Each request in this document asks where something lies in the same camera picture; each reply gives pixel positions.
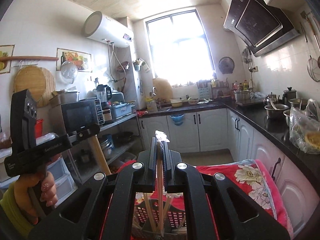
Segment green sleeve left forearm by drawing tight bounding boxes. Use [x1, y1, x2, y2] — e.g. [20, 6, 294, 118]
[1, 183, 34, 239]

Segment left hand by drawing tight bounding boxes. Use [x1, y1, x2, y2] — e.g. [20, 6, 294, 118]
[14, 172, 58, 225]

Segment black perforated utensil basket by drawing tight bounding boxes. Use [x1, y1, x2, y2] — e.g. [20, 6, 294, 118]
[131, 192, 187, 239]

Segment red floral tablecloth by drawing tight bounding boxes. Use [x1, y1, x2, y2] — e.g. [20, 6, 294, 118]
[124, 160, 292, 239]

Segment white lower cabinets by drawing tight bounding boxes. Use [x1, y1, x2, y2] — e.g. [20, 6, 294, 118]
[139, 108, 319, 234]

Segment black microwave oven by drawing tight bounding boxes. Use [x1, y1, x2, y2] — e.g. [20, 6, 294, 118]
[49, 100, 99, 136]

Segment blue grey storage bin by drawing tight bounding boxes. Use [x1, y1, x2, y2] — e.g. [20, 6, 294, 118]
[110, 102, 132, 121]

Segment blue bowl on cabinet door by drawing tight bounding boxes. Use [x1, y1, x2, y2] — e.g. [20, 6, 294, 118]
[170, 114, 184, 126]

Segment round wooden cutting board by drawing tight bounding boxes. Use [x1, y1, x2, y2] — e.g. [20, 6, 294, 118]
[14, 65, 56, 107]

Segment black blender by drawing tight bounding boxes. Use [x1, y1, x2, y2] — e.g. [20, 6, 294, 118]
[96, 85, 112, 109]

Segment steel pot on stove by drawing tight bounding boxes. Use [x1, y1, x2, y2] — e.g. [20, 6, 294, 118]
[264, 104, 289, 120]

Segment plastic bag on counter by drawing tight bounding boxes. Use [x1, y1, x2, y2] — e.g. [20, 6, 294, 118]
[289, 99, 319, 154]

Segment black kettle on stove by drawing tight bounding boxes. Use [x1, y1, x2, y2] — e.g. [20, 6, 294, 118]
[282, 87, 297, 106]

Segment white water heater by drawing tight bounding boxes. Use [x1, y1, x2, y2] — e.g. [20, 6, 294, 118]
[82, 11, 134, 48]

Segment black range hood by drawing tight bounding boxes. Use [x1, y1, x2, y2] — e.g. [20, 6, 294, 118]
[224, 0, 299, 57]

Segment round wall fan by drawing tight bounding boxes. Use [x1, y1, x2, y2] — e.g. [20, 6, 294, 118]
[219, 56, 235, 74]

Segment wire strainer on wall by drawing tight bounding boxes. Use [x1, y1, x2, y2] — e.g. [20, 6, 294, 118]
[307, 55, 320, 82]

